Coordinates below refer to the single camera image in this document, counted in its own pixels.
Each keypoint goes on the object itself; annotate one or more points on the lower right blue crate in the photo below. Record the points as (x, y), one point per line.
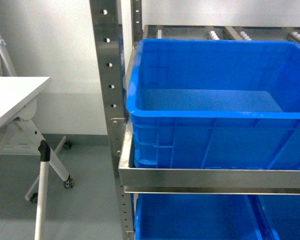
(277, 216)

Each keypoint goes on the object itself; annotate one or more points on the white pole black grip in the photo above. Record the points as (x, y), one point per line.
(45, 153)

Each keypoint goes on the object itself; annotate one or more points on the lower left blue crate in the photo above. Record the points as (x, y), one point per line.
(198, 217)

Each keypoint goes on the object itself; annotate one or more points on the white folding table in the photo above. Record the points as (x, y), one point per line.
(18, 105)

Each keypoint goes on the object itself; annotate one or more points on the blue plastic crate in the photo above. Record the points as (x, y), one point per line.
(216, 104)

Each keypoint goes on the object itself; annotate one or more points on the stainless steel shelf rack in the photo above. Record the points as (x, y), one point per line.
(129, 181)

